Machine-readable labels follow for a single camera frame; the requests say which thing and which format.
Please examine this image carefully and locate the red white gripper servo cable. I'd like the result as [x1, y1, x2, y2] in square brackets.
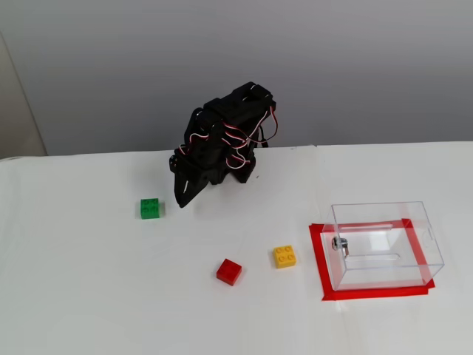
[178, 132, 210, 157]

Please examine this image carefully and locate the red lego brick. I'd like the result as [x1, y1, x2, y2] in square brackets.
[215, 257, 243, 287]

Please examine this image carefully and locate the red white forearm cable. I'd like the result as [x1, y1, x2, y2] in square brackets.
[220, 123, 256, 172]

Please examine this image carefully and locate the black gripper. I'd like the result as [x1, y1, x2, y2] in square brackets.
[168, 149, 223, 209]

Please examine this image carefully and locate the yellow lego brick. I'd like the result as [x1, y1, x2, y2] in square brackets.
[273, 244, 298, 270]

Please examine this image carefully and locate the red base mat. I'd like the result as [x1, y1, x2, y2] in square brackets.
[308, 218, 436, 302]

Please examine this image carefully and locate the red white shoulder cable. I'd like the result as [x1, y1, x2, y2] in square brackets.
[245, 104, 279, 144]

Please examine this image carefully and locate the beige board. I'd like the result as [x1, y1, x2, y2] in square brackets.
[0, 32, 48, 160]

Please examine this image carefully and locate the green lego brick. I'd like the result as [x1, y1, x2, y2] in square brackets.
[140, 197, 165, 220]

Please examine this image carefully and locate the transparent plastic box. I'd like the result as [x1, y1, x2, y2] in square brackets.
[320, 200, 446, 293]

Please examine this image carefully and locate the silver cylinder lock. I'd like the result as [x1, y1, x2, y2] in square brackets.
[330, 236, 350, 257]

